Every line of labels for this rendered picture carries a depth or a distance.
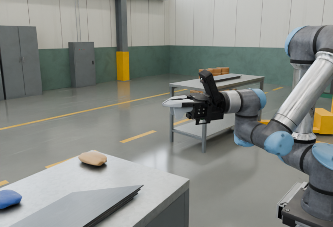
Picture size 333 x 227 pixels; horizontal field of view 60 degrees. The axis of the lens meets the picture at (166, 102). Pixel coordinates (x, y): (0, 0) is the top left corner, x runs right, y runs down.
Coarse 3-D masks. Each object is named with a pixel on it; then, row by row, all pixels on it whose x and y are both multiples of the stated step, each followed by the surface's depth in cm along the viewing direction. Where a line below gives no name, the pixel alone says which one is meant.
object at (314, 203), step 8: (304, 192) 106; (312, 192) 101; (320, 192) 99; (328, 192) 97; (304, 200) 105; (312, 200) 101; (320, 200) 99; (328, 200) 97; (304, 208) 103; (312, 208) 100; (320, 208) 98; (328, 208) 97; (320, 216) 98; (328, 216) 97
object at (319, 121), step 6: (318, 108) 537; (318, 114) 498; (324, 114) 492; (330, 114) 492; (264, 120) 545; (318, 120) 497; (324, 120) 486; (330, 120) 485; (318, 126) 497; (324, 126) 488; (330, 126) 488; (318, 132) 492; (324, 132) 491; (330, 132) 490
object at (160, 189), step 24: (72, 168) 134; (96, 168) 134; (120, 168) 134; (144, 168) 134; (24, 192) 113; (48, 192) 113; (144, 192) 113; (168, 192) 113; (0, 216) 98; (24, 216) 98; (120, 216) 98; (144, 216) 98
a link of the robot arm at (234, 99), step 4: (224, 92) 93; (228, 92) 92; (232, 92) 93; (236, 92) 93; (228, 96) 91; (232, 96) 92; (236, 96) 92; (232, 100) 91; (236, 100) 92; (240, 100) 92; (232, 104) 91; (236, 104) 92; (240, 104) 92; (228, 108) 92; (232, 108) 92; (236, 108) 92; (228, 112) 92; (232, 112) 93; (236, 112) 94
